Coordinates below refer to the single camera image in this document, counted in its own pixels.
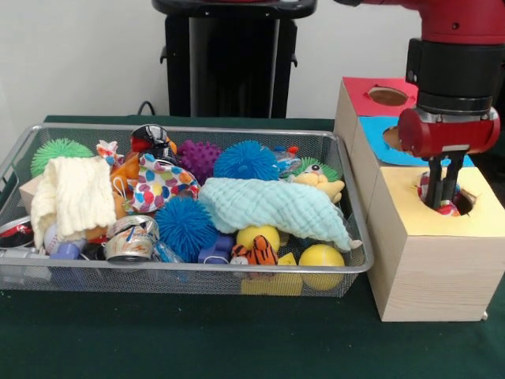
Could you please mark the dark green table cloth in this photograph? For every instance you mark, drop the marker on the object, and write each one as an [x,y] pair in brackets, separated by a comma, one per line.
[197,335]
[497,169]

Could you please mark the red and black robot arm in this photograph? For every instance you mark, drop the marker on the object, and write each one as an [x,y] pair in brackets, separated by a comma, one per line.
[453,67]

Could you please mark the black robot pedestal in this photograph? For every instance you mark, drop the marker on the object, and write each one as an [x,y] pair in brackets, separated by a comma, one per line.
[236,71]

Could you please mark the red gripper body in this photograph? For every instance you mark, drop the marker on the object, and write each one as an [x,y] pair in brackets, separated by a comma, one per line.
[450,136]

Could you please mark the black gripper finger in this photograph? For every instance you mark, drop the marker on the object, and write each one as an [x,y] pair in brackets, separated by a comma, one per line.
[436,185]
[453,173]

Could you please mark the shallow clear mesh bin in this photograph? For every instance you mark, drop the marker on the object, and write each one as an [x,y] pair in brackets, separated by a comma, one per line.
[118,276]

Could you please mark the orange tiger plush toy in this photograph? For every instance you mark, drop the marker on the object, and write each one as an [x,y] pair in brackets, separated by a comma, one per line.
[262,252]

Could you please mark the blue spiky rubber ball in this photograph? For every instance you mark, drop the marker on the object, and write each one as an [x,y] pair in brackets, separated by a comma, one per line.
[244,160]
[185,229]

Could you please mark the green spiky monster toy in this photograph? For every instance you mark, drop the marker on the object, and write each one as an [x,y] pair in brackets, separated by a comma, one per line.
[329,170]

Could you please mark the green spiky rubber ball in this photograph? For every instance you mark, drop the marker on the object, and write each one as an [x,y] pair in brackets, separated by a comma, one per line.
[59,150]

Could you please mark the colourful dotted cloth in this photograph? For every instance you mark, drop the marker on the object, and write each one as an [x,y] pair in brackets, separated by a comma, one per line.
[158,185]
[424,185]

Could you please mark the cream waffle cloth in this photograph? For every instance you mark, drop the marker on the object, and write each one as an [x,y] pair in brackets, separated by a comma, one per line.
[75,193]

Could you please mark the wooden box with three holes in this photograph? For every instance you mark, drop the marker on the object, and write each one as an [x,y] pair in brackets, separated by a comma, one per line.
[434,276]

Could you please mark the light blue waffle cloth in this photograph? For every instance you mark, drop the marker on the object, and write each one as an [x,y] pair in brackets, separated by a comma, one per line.
[268,205]

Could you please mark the yellow smooth ball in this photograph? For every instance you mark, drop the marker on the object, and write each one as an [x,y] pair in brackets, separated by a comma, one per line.
[321,260]

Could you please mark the purple knobbly ball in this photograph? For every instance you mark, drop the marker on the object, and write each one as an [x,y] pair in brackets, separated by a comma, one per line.
[199,158]

